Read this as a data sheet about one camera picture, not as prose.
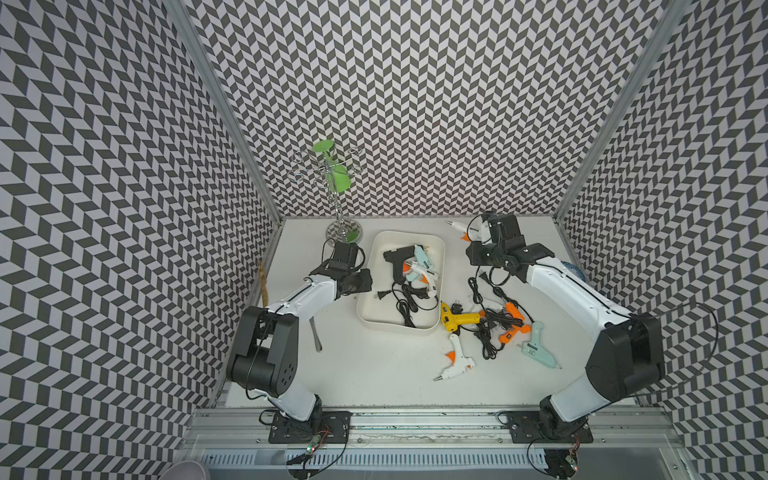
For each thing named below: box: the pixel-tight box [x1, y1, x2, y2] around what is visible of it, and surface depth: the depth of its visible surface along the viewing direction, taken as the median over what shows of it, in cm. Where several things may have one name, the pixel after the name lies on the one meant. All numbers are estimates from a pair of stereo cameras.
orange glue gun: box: [498, 302, 532, 344], surface depth 90 cm
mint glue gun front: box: [516, 321, 562, 369], surface depth 86 cm
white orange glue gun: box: [433, 333, 476, 381], surface depth 84 cm
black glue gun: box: [383, 245, 415, 285], surface depth 104 cm
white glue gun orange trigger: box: [402, 259, 438, 291], surface depth 101 cm
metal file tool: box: [308, 316, 323, 351], surface depth 89 cm
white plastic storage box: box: [356, 231, 446, 333], surface depth 97 cm
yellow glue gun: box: [440, 302, 480, 332], surface depth 88 cm
